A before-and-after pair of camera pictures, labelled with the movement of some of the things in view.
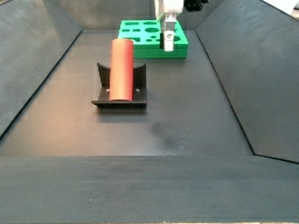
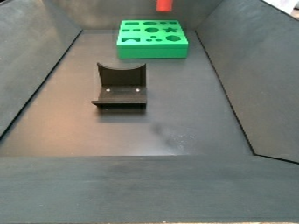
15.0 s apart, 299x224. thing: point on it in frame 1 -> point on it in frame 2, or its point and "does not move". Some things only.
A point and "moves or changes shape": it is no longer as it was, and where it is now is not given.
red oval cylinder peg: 121,69 moves or changes shape
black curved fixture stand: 139,87 does not move
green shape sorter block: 144,32 does not move
